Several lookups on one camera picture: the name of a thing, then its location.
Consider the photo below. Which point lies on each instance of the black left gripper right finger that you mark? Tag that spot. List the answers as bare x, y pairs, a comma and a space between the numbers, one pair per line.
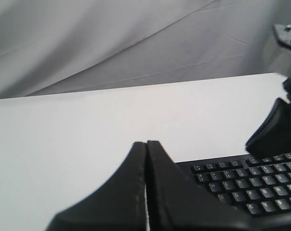
176, 203

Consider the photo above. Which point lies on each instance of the grey backdrop cloth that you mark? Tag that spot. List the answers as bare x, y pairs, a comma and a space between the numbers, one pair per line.
60, 46

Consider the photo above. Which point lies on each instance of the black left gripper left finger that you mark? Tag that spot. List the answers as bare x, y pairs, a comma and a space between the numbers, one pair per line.
118, 205

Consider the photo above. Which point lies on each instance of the black acer keyboard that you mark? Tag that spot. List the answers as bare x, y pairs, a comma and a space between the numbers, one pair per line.
260, 187

